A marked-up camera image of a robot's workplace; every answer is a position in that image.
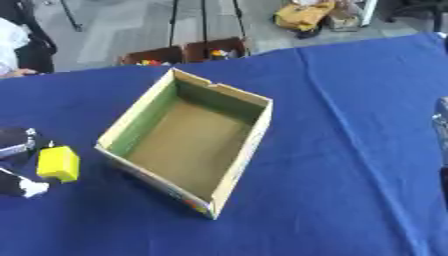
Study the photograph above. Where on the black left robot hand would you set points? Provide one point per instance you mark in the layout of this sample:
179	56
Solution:
13	140

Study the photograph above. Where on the yellow block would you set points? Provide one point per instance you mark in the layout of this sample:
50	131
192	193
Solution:
57	163

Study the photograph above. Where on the brown cardboard box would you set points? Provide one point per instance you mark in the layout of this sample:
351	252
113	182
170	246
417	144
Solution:
217	50
153	57

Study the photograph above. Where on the open tan cardboard box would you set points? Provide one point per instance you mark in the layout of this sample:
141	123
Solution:
192	140

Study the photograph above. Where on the person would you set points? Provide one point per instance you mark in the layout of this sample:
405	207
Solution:
20	40

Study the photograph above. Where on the black tripod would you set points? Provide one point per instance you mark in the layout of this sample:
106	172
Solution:
204	20

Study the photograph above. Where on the yellow bag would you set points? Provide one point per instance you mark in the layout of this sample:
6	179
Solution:
303	16

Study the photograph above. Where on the black chair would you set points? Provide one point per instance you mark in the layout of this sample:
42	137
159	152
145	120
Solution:
417	10

